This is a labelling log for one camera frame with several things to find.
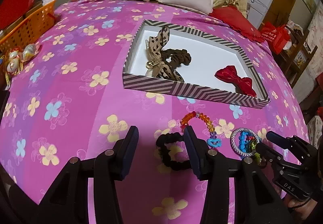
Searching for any red ruffled cushion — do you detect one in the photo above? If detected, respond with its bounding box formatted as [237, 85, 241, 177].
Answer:
[209, 5, 264, 43]

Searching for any orange plastic basket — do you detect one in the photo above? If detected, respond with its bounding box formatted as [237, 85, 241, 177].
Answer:
[1, 0, 56, 54]

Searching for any red satin bow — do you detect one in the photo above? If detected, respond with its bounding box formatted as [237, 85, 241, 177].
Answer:
[215, 65, 257, 97]

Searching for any striped black white box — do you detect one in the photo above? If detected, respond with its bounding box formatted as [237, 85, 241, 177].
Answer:
[123, 20, 270, 109]

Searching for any wooden chair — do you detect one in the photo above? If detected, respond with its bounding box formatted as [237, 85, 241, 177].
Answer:
[278, 26, 318, 88]

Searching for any pink floral bedspread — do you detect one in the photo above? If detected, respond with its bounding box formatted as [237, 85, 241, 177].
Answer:
[1, 1, 308, 223]

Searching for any black scrunchie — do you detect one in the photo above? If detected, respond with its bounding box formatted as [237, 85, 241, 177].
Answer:
[156, 132, 192, 171]

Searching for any right hand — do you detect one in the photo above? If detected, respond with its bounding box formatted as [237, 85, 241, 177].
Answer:
[284, 194, 318, 221]

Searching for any red shopping bag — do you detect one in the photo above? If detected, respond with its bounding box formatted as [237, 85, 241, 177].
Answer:
[260, 22, 290, 55]

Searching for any grey white rope ring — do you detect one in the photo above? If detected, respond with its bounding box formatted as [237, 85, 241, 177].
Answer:
[230, 127, 261, 157]

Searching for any leopard print bow scrunchie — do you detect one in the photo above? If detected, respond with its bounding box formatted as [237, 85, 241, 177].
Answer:
[145, 26, 192, 83]

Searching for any orange rainbow bead bracelet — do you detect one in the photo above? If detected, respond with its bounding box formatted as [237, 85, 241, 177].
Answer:
[179, 111, 222, 149]

